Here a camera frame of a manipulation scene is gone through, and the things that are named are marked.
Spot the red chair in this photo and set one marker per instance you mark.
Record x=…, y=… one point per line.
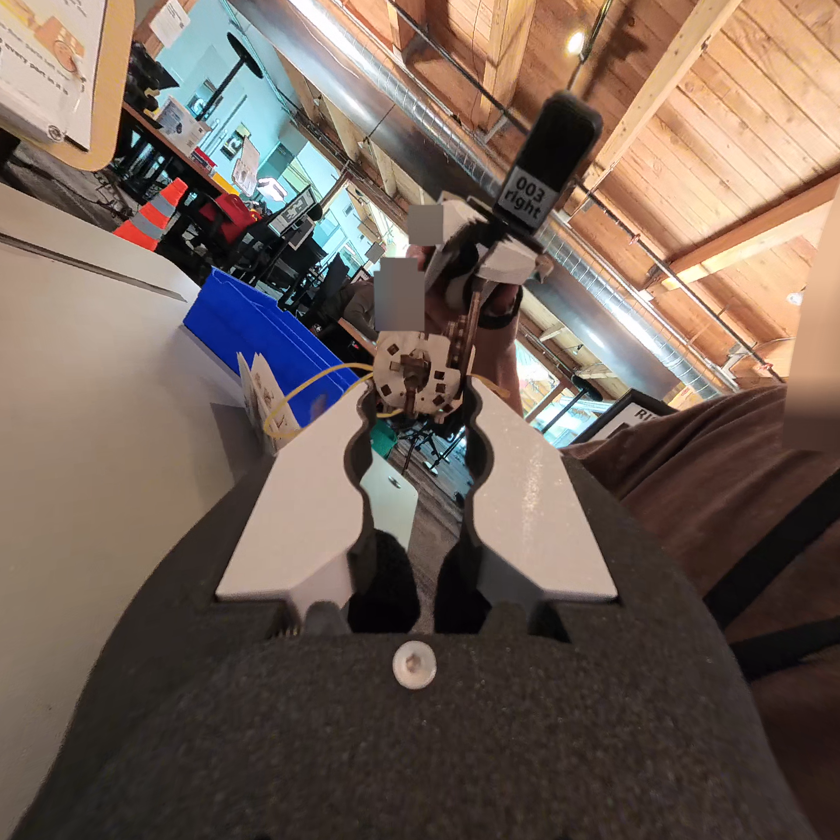
x=226, y=213

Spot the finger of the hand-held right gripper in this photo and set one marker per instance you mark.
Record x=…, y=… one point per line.
x=463, y=220
x=515, y=262

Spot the blue plastic bin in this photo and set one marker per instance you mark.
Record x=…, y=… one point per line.
x=249, y=315

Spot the black framed sign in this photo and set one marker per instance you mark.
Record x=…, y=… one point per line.
x=630, y=417

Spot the wooden model assembly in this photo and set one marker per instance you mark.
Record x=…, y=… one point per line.
x=400, y=348

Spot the black pedestal stand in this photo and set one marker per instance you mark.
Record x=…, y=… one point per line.
x=586, y=386
x=244, y=56

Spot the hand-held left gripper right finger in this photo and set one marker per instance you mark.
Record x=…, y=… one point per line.
x=544, y=525

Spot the ceiling spot lamp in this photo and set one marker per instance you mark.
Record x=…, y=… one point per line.
x=575, y=43

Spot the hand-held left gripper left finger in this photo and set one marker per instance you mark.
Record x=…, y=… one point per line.
x=289, y=525

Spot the person's right forearm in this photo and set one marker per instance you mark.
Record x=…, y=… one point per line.
x=510, y=390

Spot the model kit instruction booklet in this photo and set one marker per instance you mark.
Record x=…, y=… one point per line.
x=266, y=394

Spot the metal spiral ceiling duct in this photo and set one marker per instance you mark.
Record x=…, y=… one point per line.
x=459, y=151

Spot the person's right hand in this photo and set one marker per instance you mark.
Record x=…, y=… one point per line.
x=502, y=295

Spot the brown long table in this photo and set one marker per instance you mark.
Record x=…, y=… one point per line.
x=164, y=143

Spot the instruction sheet on board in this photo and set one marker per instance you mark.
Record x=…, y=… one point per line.
x=120, y=98

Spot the orange traffic cone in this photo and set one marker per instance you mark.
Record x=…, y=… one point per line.
x=157, y=216

